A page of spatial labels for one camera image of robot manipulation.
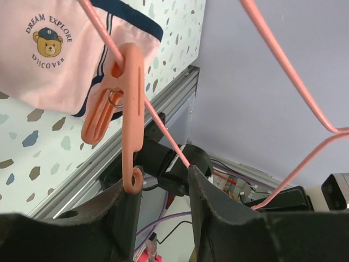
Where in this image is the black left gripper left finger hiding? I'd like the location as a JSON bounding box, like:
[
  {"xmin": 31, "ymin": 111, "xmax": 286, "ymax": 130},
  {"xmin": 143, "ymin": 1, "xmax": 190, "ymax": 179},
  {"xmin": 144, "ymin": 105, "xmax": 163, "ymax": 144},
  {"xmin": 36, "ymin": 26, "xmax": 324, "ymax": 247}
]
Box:
[{"xmin": 1, "ymin": 181, "xmax": 141, "ymax": 261}]

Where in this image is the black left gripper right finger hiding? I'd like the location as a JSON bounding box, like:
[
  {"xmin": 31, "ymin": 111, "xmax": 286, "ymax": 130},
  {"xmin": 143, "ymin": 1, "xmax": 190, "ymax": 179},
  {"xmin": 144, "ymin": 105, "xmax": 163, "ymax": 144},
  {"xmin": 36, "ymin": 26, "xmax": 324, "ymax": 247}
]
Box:
[{"xmin": 188, "ymin": 166, "xmax": 348, "ymax": 261}]

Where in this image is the pink clothes clip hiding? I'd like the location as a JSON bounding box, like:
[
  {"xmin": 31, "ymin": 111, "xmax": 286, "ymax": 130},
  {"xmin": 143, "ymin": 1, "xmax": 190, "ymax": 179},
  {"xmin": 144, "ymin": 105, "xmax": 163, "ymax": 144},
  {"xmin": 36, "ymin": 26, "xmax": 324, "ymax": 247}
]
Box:
[{"xmin": 81, "ymin": 43, "xmax": 145, "ymax": 194}]

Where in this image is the pink underwear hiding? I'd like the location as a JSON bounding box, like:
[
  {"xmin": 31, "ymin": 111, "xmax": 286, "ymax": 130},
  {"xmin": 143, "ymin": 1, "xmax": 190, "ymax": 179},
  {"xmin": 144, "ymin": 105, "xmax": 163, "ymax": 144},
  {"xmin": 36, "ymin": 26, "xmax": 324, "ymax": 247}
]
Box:
[{"xmin": 0, "ymin": 0, "xmax": 164, "ymax": 121}]

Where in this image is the pink wire hanger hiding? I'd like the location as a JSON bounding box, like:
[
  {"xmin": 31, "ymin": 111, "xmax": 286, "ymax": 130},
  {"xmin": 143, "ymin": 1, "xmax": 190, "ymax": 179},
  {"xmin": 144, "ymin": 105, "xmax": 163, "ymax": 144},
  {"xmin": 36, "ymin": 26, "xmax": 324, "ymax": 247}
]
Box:
[{"xmin": 77, "ymin": 0, "xmax": 349, "ymax": 211}]

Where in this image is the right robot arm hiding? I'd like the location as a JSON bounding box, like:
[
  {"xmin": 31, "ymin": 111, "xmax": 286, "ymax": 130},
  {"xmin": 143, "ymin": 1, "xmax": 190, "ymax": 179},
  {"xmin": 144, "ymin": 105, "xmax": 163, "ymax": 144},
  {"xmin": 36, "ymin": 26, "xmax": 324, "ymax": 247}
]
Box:
[{"xmin": 134, "ymin": 121, "xmax": 314, "ymax": 212}]

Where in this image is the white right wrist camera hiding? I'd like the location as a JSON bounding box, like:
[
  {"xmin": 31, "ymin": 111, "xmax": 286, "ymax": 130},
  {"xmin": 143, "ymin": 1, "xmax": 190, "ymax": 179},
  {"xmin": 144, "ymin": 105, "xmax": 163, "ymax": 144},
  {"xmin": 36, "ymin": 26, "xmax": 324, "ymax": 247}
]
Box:
[{"xmin": 305, "ymin": 173, "xmax": 348, "ymax": 212}]

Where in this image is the aluminium mounting rail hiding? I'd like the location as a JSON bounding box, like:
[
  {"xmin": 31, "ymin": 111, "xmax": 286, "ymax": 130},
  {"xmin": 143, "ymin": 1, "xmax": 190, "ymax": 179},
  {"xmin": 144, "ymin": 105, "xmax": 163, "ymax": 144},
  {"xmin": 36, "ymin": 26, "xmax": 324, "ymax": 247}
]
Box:
[{"xmin": 27, "ymin": 65, "xmax": 201, "ymax": 221}]

